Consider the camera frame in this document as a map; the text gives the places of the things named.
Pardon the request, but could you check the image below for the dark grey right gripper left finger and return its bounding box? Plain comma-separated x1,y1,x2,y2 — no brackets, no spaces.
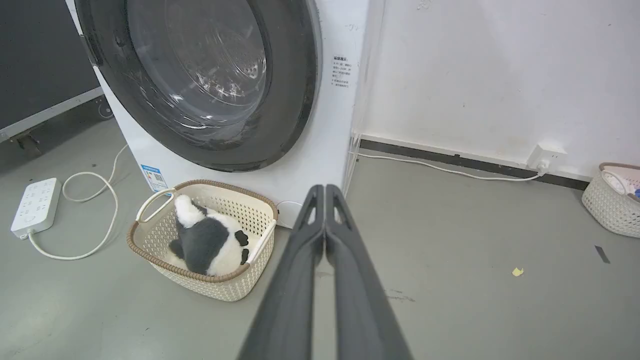
237,184,326,360

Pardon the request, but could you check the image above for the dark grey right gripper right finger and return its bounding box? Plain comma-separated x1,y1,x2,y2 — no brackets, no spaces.
324,184,414,360

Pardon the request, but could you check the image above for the white washing machine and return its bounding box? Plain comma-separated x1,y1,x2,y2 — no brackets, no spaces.
65,0,370,230

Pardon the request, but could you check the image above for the dark round washing machine door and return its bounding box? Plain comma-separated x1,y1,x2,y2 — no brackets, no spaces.
74,0,323,173

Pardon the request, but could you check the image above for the cream woven laundry basket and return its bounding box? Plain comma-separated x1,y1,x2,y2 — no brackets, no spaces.
126,179,279,302

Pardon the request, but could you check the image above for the black and white panda plush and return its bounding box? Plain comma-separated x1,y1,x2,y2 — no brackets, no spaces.
168,194,250,277

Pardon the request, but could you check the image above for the clear acrylic side panel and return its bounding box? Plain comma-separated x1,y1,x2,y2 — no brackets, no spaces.
342,0,387,198

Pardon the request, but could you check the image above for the cream basket with pink lining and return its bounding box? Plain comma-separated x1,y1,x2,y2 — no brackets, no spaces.
581,162,640,239

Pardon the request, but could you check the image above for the white power strip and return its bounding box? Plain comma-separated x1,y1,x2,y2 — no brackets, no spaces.
10,177,62,240

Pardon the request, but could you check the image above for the black rolling board panel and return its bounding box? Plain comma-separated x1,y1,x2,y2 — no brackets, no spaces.
0,0,115,156

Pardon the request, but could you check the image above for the white power strip cable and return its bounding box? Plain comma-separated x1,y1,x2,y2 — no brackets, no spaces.
28,144,130,261

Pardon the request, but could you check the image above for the white wall plug adapter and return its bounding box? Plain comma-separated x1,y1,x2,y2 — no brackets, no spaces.
526,144,568,174

